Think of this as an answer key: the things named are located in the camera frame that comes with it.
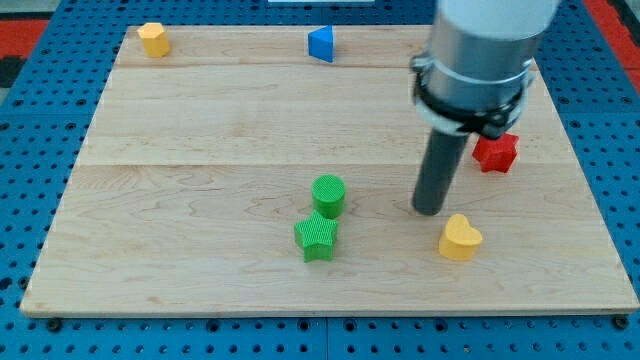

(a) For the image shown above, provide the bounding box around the yellow hexagon block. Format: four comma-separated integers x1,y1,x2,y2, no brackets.
136,22,171,58

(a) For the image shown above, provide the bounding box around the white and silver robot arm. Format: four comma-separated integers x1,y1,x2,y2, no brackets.
410,0,560,216

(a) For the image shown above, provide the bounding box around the light wooden board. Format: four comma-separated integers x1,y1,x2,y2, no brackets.
21,26,639,318

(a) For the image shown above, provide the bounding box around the blue triangle block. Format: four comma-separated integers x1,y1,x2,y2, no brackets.
307,25,334,63

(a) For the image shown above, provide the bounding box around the green star block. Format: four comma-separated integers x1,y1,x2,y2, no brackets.
294,210,339,263

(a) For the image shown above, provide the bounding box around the green cylinder block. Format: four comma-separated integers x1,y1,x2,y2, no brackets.
311,174,346,219

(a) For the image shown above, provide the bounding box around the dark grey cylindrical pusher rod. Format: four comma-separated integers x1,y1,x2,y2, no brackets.
412,130,469,216

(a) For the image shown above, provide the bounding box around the red star block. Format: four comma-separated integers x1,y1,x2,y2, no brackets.
472,133,519,173

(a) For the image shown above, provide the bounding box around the yellow heart block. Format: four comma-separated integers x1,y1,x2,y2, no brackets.
438,214,484,261

